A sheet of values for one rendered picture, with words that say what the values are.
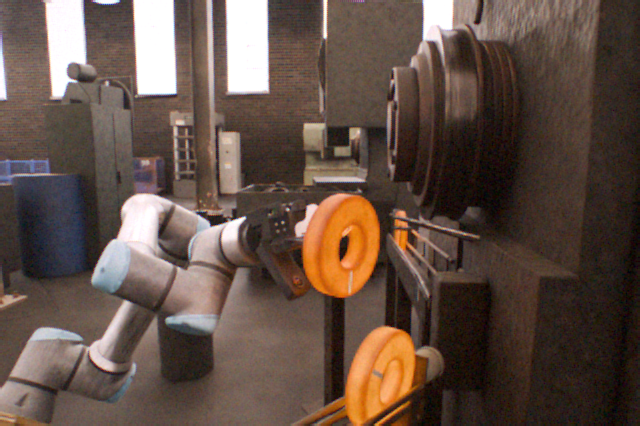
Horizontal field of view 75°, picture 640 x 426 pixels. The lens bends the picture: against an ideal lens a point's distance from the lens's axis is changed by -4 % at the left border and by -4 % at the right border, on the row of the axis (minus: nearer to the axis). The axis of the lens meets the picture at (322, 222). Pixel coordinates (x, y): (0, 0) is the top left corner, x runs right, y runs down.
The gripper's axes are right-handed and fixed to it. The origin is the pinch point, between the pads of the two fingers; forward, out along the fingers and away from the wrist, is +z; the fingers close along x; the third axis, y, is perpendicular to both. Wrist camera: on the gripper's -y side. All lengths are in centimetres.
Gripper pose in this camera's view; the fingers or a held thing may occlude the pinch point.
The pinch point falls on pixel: (343, 232)
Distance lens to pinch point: 66.7
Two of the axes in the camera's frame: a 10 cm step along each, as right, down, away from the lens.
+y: -2.2, -9.8, 0.2
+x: 6.3, -1.3, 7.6
